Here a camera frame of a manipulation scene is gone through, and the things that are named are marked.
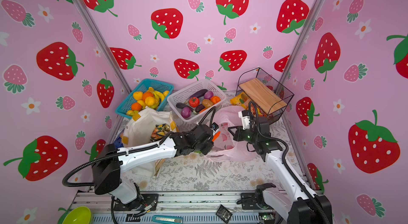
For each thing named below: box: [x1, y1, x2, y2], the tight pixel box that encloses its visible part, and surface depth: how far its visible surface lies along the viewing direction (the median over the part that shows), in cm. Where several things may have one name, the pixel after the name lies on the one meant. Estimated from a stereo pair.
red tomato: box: [189, 96, 201, 108], surface depth 110 cm
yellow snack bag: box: [230, 91, 253, 111], surface depth 109 cm
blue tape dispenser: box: [114, 136, 124, 149], surface depth 92 cm
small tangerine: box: [131, 102, 142, 111], surface depth 108 cm
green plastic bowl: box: [62, 205, 91, 224], surface depth 70 cm
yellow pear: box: [144, 96, 156, 107], surface depth 103 cm
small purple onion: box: [204, 90, 214, 100], surface depth 114 cm
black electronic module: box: [215, 204, 233, 224], surface depth 71 cm
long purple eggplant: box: [187, 89, 208, 100], surface depth 118 cm
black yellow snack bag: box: [150, 123, 170, 142], surface depth 86 cm
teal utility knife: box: [151, 214, 184, 224], surface depth 71 cm
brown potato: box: [201, 98, 214, 108], surface depth 106 cm
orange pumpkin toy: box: [210, 95, 221, 105], surface depth 109 cm
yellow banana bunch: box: [148, 86, 169, 109], surface depth 113 cm
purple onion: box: [181, 106, 192, 120], surface depth 103 cm
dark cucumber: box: [175, 102, 194, 111], surface depth 112 cm
